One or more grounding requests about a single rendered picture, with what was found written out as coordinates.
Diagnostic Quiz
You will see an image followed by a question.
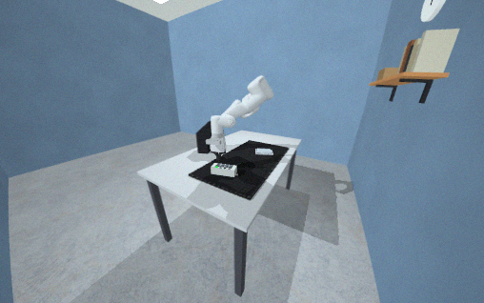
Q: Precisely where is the white operator panel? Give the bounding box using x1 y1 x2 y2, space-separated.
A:
211 163 238 177

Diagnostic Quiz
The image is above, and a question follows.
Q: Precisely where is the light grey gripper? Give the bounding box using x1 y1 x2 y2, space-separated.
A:
211 136 227 162

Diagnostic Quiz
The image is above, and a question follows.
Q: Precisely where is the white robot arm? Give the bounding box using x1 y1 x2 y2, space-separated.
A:
206 75 273 145

